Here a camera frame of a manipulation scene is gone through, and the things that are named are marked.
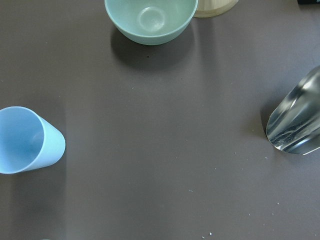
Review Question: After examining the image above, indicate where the metal scoop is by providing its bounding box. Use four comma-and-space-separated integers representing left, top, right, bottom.
266, 66, 320, 155

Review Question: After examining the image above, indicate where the wooden cup rack stand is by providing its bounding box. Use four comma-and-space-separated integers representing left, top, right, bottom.
194, 0, 239, 18

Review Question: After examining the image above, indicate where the green bowl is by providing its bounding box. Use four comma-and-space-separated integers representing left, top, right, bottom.
104, 0, 198, 46

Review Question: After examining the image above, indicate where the blue cup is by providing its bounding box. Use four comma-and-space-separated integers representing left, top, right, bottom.
0, 106, 66, 174

